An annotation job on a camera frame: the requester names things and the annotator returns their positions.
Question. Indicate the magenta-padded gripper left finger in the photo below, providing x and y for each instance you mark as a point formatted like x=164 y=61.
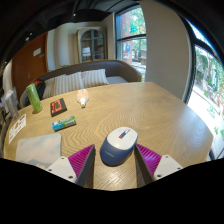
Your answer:
x=63 y=166

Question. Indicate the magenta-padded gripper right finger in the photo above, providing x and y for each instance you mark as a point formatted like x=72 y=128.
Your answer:
x=165 y=166

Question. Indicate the blue and white computer mouse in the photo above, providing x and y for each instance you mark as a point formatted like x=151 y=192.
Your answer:
x=117 y=146

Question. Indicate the pale cloud-print mouse pad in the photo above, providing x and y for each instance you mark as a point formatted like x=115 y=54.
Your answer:
x=38 y=148

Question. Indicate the black box with red print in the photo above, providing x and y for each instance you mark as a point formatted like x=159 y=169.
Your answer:
x=58 y=107

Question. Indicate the white sticker sheet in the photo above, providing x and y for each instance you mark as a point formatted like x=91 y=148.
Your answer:
x=17 y=128

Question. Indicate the green drink can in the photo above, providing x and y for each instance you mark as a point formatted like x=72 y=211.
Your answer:
x=34 y=98

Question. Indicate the striped cushion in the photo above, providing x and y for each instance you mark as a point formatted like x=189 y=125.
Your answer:
x=49 y=88
x=69 y=83
x=95 y=78

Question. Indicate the dark-framed window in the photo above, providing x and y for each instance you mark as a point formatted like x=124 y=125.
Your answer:
x=131 y=40
x=208 y=86

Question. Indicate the brown wooden door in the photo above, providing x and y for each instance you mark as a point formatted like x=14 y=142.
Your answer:
x=28 y=71

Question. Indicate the brown curved sofa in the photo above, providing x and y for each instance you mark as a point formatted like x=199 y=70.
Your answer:
x=116 y=68

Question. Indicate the white door sign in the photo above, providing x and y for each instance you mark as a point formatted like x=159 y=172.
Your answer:
x=37 y=52

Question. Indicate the arched glass-door cabinet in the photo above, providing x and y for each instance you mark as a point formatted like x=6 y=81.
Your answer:
x=92 y=45

